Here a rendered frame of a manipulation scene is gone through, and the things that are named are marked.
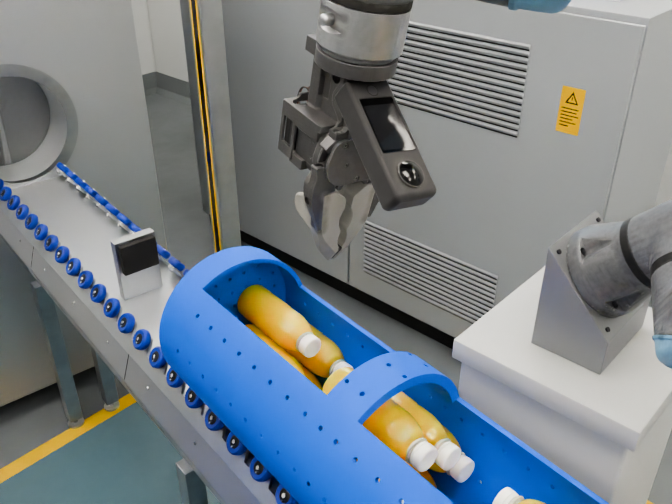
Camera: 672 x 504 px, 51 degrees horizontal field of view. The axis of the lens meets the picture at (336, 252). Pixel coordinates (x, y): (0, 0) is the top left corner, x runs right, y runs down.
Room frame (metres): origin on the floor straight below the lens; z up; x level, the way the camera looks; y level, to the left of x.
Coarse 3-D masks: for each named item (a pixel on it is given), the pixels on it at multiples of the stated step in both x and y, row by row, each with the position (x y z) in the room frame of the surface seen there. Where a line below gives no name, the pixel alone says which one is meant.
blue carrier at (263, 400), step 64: (256, 256) 1.07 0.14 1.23; (192, 320) 0.95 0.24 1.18; (320, 320) 1.08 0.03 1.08; (192, 384) 0.91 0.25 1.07; (256, 384) 0.79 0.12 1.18; (384, 384) 0.73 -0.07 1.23; (448, 384) 0.79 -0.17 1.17; (256, 448) 0.75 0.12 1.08; (320, 448) 0.67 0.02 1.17; (384, 448) 0.63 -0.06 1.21; (512, 448) 0.73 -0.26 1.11
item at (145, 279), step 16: (112, 240) 1.38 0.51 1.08; (128, 240) 1.38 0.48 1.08; (144, 240) 1.39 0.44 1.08; (128, 256) 1.36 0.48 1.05; (144, 256) 1.39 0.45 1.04; (128, 272) 1.36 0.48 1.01; (144, 272) 1.40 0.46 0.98; (160, 272) 1.43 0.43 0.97; (128, 288) 1.37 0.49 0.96; (144, 288) 1.40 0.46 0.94
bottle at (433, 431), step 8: (400, 392) 0.81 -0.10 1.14; (400, 400) 0.79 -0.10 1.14; (408, 400) 0.80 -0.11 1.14; (408, 408) 0.78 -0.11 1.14; (416, 408) 0.78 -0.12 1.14; (424, 408) 0.79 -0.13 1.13; (416, 416) 0.76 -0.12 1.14; (424, 416) 0.76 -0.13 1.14; (432, 416) 0.77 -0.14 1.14; (424, 424) 0.75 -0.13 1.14; (432, 424) 0.75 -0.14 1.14; (440, 424) 0.76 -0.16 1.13; (424, 432) 0.73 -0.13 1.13; (432, 432) 0.73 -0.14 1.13; (440, 432) 0.74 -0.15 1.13; (432, 440) 0.73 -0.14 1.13; (440, 440) 0.73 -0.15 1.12; (448, 440) 0.73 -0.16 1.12
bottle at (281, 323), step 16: (256, 288) 1.10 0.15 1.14; (240, 304) 1.08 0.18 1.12; (256, 304) 1.06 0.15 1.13; (272, 304) 1.05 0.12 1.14; (256, 320) 1.04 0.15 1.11; (272, 320) 1.01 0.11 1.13; (288, 320) 1.00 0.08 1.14; (304, 320) 1.01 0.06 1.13; (272, 336) 1.00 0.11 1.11; (288, 336) 0.98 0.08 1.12
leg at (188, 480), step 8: (176, 464) 1.13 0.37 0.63; (184, 464) 1.13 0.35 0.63; (184, 472) 1.11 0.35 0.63; (192, 472) 1.11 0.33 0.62; (184, 480) 1.11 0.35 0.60; (192, 480) 1.11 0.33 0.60; (200, 480) 1.12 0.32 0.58; (184, 488) 1.11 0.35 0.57; (192, 488) 1.11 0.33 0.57; (200, 488) 1.12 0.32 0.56; (184, 496) 1.12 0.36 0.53; (192, 496) 1.11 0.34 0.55; (200, 496) 1.12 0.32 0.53
